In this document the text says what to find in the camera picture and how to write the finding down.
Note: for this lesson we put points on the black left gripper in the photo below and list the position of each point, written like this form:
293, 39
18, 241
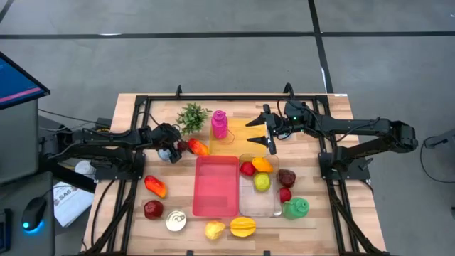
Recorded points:
167, 135

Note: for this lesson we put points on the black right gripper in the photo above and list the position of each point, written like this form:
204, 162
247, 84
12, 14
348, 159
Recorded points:
289, 122

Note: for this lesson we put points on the red orange mango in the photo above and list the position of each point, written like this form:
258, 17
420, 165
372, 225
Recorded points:
198, 147
155, 186

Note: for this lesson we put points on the orange yellow mango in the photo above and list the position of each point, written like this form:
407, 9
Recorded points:
262, 165

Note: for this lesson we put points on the red round fruit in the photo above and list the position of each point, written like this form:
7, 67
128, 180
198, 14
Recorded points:
285, 195
247, 169

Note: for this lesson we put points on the pink water bottle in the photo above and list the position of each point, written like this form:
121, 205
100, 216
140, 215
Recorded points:
219, 126

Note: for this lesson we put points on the yellow-green round fruit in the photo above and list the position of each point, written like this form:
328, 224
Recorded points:
262, 182

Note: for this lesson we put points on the wrinkled maroon fruit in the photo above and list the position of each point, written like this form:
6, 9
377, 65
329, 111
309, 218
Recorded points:
287, 177

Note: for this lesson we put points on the green water bottle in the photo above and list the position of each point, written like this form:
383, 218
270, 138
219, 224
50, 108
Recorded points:
295, 209

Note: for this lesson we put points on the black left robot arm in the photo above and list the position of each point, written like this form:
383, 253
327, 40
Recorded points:
106, 137

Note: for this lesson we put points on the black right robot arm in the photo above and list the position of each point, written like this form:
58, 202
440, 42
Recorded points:
355, 126

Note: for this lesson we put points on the yellow translucent plastic tray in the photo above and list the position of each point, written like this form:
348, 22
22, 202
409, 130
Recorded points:
241, 142

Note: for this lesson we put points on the small green potted plant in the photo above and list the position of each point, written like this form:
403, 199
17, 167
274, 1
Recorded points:
193, 117

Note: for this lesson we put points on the red translucent plastic tray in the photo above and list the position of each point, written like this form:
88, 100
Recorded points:
215, 192

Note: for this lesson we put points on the clear plastic container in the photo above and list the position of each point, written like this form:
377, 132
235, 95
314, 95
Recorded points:
256, 206

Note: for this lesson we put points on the dark red apple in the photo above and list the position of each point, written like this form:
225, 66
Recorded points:
153, 209

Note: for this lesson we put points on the white round object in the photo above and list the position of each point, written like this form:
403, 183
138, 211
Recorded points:
84, 167

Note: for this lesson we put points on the yellow starfruit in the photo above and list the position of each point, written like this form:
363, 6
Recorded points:
242, 227

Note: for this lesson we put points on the white printed paper sheet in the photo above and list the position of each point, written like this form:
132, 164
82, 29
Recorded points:
71, 206

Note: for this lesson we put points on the computer desk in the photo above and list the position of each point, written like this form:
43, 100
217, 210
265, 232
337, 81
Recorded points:
21, 185

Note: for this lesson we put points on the black computer mouse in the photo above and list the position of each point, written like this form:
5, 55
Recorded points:
33, 213

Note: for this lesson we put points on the computer monitor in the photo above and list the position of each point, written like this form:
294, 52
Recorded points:
17, 83

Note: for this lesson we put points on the grey stand foot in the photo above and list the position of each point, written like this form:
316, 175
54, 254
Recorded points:
442, 138

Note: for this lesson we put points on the black keyboard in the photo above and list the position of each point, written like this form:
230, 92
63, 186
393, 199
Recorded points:
4, 231

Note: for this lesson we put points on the black aluminium table frame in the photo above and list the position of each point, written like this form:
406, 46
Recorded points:
231, 97

